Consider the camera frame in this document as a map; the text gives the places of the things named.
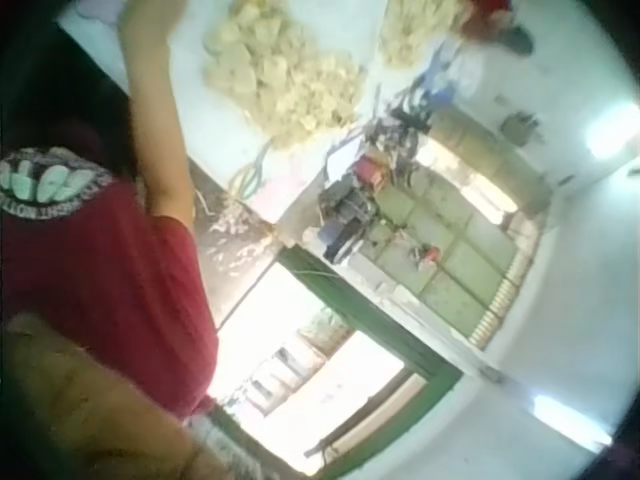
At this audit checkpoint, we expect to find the cluttered machine with red part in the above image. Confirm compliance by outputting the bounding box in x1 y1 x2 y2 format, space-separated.
314 107 431 264

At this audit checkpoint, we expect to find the green tiled window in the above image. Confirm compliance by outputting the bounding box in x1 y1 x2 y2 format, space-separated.
372 112 551 351

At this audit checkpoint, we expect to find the large heap of pale pieces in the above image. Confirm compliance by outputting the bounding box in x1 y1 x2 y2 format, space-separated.
201 0 368 149

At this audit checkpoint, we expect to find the bundle of coloured cords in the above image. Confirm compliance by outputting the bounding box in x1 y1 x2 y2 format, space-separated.
227 138 275 202

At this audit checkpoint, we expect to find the green door frame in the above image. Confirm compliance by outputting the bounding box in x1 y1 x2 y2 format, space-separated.
272 244 464 471

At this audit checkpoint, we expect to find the small heap of pale pieces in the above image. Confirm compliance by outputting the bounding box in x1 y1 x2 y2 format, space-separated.
378 0 472 71

